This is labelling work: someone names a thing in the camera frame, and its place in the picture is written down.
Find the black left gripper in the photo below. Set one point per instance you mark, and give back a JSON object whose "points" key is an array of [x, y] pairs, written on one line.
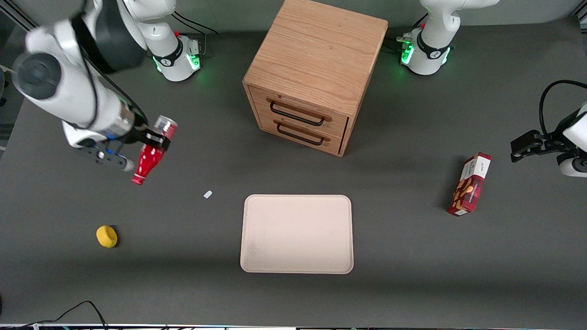
{"points": [[550, 140]]}

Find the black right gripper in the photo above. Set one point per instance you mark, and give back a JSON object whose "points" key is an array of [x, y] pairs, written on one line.
{"points": [[140, 134]]}

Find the red coke bottle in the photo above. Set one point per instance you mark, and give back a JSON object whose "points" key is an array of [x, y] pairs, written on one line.
{"points": [[149, 161]]}

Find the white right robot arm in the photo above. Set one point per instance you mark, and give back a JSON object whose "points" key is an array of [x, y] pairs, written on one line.
{"points": [[69, 91]]}

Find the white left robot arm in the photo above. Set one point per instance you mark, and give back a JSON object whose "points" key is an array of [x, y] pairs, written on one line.
{"points": [[433, 41]]}

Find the beige plastic tray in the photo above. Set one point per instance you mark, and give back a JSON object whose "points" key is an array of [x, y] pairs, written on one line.
{"points": [[296, 233]]}

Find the red snack box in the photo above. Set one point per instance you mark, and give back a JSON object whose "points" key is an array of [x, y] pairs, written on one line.
{"points": [[470, 185]]}

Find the yellow lemon-shaped sponge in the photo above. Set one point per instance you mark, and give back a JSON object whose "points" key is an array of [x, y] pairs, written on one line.
{"points": [[107, 236]]}

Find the wooden drawer front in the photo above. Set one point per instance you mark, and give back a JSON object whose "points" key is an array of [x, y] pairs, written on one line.
{"points": [[298, 110], [298, 135]]}

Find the wooden drawer cabinet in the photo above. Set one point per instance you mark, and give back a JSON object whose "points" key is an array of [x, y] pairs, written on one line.
{"points": [[316, 55]]}

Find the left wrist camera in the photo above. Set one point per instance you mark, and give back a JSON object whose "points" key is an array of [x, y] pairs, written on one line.
{"points": [[573, 167]]}

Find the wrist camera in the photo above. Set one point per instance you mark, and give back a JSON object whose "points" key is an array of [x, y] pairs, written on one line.
{"points": [[107, 158], [573, 167]]}

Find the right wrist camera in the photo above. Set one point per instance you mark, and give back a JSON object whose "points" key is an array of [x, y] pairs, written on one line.
{"points": [[107, 158]]}

